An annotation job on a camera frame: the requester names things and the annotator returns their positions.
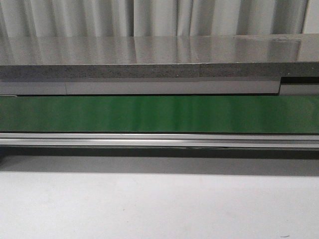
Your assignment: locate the grey stone slab bench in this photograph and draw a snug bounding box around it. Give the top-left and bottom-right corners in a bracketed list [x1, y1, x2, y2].
[0, 34, 319, 79]

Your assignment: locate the green conveyor belt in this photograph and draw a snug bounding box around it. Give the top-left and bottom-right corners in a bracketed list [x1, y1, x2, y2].
[0, 96, 319, 134]

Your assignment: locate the grey conveyor rear rail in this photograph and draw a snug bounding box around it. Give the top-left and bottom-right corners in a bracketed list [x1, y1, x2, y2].
[0, 77, 319, 95]

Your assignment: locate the aluminium conveyor front rail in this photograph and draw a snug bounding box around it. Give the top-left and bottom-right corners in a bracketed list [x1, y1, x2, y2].
[0, 133, 319, 149]

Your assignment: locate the white pleated curtain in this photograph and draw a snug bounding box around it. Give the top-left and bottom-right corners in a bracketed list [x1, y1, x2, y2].
[0, 0, 319, 37]

